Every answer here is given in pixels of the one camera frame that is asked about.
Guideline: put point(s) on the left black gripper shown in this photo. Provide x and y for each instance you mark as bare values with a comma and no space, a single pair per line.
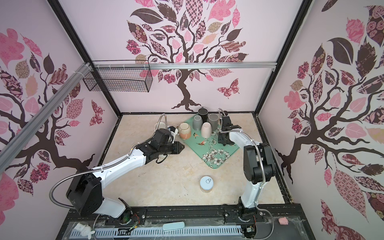
178,145

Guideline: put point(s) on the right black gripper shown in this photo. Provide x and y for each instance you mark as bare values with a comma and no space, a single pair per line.
220,140

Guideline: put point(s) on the green floral tray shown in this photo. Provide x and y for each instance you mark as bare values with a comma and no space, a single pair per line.
210,151

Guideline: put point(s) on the pink mug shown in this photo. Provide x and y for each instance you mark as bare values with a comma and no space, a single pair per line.
206,130

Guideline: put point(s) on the orange cream scalloped mug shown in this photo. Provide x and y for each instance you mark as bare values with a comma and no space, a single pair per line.
185,131

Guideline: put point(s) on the white ribbed-bottom mug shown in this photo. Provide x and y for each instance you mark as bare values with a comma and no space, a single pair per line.
160,125

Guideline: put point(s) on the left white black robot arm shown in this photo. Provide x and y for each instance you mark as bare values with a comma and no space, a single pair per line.
86,191

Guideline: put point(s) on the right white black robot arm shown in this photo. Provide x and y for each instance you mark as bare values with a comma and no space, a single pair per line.
258,165

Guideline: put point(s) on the dark grey mug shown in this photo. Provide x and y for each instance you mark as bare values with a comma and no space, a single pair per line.
213,119

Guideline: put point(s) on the light grey mug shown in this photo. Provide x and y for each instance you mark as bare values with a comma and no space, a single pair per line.
197,123

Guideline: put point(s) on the black mug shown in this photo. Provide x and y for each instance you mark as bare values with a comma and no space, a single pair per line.
203,113

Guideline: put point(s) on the light blue eraser block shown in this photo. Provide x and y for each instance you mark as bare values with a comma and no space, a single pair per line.
173,226

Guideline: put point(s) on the pink sponge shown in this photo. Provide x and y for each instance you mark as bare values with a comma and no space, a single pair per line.
283,221

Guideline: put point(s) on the white power plug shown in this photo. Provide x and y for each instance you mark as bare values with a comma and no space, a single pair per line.
85,230

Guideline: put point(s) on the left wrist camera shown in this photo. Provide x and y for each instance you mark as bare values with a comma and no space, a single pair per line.
173,131

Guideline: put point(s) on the back aluminium rail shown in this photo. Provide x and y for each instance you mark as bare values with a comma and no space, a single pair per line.
186,66

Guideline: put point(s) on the aluminium rail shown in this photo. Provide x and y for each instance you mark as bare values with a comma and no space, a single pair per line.
186,66
11,150

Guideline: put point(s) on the black wire basket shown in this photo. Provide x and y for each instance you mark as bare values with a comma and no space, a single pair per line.
120,76

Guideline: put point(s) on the white slotted cable duct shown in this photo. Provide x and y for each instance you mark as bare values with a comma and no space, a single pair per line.
157,232

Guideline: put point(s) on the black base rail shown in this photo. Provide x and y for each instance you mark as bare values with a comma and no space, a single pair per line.
265,224

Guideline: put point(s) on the left aluminium rail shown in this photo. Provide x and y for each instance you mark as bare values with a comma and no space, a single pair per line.
11,150

